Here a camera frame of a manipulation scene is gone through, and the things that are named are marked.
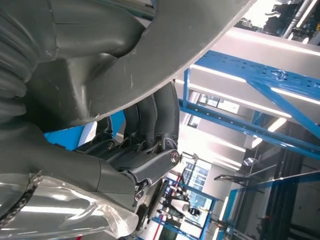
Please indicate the blue metal shelf rack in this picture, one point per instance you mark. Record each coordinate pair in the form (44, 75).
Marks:
(237, 68)

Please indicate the blue background rack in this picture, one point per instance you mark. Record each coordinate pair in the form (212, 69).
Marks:
(207, 218)

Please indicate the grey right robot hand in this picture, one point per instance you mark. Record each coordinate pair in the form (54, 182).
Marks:
(75, 169)

